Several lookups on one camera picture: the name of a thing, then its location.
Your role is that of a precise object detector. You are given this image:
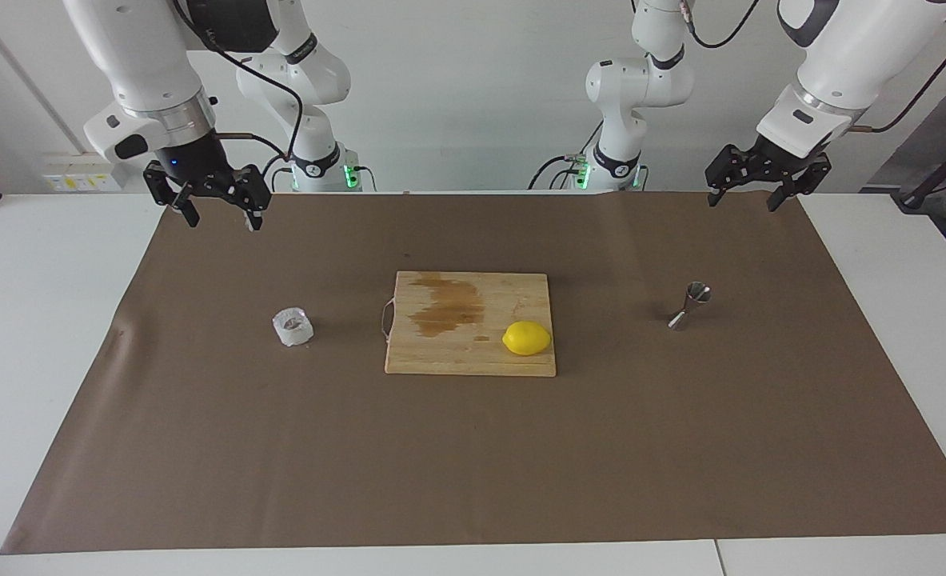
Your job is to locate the wooden cutting board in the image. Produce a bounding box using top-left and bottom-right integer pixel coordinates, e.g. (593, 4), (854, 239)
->
(381, 270), (557, 378)

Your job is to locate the steel double jigger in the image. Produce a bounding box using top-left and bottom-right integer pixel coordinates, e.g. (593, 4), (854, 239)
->
(667, 282), (712, 331)

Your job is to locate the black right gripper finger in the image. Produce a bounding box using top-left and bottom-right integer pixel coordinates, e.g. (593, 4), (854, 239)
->
(143, 160), (201, 229)
(229, 164), (273, 233)

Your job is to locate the brown paper table mat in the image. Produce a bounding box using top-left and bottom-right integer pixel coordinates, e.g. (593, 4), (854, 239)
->
(1, 192), (946, 554)

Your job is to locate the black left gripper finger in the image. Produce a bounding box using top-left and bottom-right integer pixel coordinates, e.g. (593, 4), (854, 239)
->
(767, 152), (832, 214)
(705, 144), (753, 208)

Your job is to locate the yellow lemon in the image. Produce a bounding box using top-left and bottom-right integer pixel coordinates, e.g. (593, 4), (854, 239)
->
(501, 320), (553, 357)

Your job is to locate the black base cable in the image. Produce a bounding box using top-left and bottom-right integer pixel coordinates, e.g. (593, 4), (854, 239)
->
(261, 156), (293, 193)
(527, 154), (579, 191)

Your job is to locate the white wall socket panel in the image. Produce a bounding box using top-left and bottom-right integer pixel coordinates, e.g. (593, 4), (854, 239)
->
(43, 162), (124, 194)

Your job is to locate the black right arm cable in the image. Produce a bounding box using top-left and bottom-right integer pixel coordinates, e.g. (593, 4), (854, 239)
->
(169, 0), (305, 161)

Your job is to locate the black stand pole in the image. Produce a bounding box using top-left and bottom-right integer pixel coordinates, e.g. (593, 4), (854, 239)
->
(895, 132), (946, 211)

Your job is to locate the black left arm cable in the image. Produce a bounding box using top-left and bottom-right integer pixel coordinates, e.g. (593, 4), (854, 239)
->
(681, 0), (946, 135)

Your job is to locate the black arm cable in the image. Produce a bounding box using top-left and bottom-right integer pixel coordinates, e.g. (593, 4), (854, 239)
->
(681, 0), (946, 135)
(169, 0), (305, 161)

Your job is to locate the small clear glass cup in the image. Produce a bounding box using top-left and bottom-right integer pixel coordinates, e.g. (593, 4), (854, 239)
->
(272, 306), (315, 347)

